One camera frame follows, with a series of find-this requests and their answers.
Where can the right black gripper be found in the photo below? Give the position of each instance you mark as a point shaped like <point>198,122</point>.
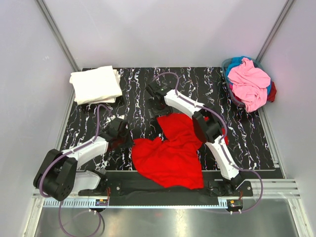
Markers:
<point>167,109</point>

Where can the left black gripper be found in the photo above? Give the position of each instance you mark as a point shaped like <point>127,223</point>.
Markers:
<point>130,142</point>

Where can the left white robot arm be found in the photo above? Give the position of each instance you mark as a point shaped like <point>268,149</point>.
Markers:
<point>59,174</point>

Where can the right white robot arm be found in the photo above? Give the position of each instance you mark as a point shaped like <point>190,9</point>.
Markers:
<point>209,128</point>

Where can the folded white t-shirt stack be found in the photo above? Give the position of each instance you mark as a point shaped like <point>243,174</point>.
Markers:
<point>101,85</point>

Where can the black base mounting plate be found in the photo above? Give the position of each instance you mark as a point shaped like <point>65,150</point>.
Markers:
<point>132,185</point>

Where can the left small circuit board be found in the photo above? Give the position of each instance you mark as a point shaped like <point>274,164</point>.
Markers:
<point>101,202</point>

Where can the small circuit board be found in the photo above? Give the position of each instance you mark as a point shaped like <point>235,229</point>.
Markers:
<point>237,203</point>
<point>101,202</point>

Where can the blue t-shirt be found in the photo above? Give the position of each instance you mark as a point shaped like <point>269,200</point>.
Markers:
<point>236,61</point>

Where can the pink t-shirt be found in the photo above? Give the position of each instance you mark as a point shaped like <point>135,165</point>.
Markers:
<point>251,85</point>

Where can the grey laundry basket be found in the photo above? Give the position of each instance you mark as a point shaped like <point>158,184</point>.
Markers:
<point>235,100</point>

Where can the dark red t-shirt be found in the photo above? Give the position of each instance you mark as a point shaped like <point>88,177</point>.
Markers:
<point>272,95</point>

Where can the right small circuit board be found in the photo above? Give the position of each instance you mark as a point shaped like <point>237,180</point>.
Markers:
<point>237,203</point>

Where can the left aluminium frame post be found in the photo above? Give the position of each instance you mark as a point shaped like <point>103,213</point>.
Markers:
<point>57,34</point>

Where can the aluminium frame post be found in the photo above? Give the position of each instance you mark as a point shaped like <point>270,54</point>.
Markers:
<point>275,28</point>
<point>57,34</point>

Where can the slotted grey cable duct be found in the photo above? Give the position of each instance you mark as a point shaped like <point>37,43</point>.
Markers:
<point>115,202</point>

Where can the right aluminium frame post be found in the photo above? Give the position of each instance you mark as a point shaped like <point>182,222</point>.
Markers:
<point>275,28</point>

